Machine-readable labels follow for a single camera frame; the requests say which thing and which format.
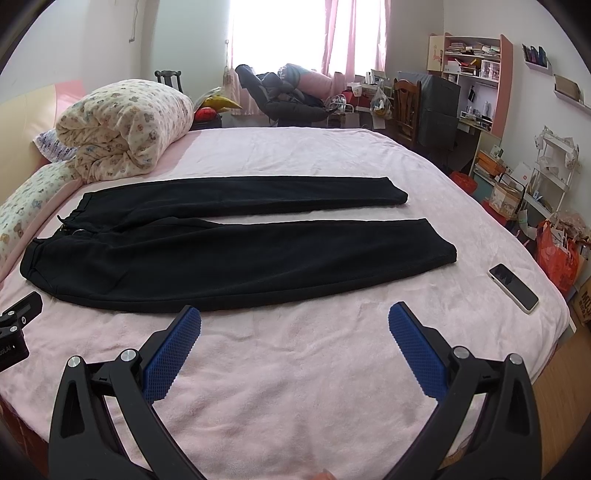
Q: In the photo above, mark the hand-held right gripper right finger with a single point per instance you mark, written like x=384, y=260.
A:
x=418, y=355

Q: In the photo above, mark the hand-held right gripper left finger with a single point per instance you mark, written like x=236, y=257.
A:
x=173, y=350

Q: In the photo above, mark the black pants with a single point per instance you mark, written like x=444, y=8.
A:
x=207, y=263

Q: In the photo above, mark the smartphone in white case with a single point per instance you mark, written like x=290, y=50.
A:
x=515, y=288

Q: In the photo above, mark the pink bed blanket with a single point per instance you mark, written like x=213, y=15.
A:
x=300, y=369

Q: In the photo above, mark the floral pillow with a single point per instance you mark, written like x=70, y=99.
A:
x=32, y=203

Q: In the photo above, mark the orange plastic bag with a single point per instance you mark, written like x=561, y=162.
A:
x=554, y=258

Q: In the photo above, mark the brown cardboard box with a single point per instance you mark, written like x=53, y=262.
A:
x=582, y=300

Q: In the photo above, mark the printed cardboard box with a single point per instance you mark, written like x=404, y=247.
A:
x=505, y=201

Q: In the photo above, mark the red basket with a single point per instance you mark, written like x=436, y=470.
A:
x=462, y=182

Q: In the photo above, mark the purple patterned pillow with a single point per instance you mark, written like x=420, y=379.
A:
x=53, y=145

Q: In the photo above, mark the white carton with orange mark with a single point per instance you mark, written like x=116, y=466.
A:
x=521, y=173

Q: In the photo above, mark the beige bed headboard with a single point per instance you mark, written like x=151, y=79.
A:
x=27, y=120

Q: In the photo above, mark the rolled floral duvet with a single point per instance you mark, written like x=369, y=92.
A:
x=124, y=124

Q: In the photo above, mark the red plush toy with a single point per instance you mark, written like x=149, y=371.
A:
x=205, y=114

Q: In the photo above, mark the dark grey storage cabinet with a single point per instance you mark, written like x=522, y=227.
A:
x=438, y=115

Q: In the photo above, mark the wooden chair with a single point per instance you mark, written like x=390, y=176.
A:
x=406, y=110

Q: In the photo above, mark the white paper bag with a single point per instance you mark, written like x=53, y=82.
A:
x=351, y=117

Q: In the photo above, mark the yellow plush toy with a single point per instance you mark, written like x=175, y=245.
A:
x=221, y=104

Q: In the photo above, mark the black recliner with clothes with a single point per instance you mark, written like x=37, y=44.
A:
x=286, y=110

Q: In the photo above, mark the pink bookshelf desk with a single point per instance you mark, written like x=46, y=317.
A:
x=503, y=92

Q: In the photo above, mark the pink cushion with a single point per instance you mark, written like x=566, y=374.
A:
x=323, y=83

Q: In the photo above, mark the pink curtain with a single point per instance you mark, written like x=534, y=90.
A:
x=355, y=37

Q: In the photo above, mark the black chair frame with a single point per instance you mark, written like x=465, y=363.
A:
x=168, y=76

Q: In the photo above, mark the wall shelf with dark items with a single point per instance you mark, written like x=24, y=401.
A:
x=535, y=57

